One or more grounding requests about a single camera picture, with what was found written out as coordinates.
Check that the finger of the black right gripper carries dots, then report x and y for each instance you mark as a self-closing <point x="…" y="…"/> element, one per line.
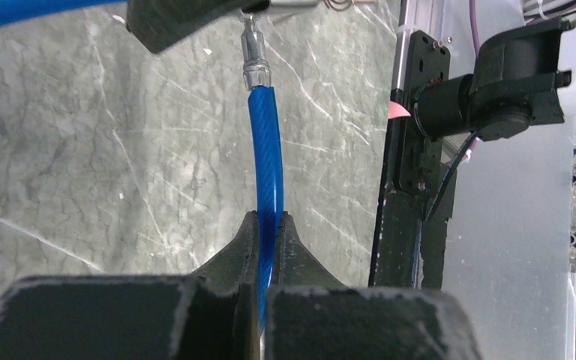
<point x="160" y="24"/>

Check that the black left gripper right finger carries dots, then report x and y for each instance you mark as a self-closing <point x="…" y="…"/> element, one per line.
<point x="309" y="314"/>

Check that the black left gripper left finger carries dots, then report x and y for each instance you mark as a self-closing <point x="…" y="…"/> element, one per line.
<point x="211" y="313"/>

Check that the blue cable lock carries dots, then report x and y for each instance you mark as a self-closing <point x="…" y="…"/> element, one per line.
<point x="262" y="108"/>

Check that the small keys of blue lock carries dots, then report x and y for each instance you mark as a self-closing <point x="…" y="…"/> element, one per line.
<point x="344" y="5"/>

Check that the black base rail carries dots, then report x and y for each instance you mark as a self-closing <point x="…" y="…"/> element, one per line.
<point x="409" y="242"/>

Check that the aluminium extrusion frame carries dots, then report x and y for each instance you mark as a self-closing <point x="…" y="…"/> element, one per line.
<point x="511" y="250"/>

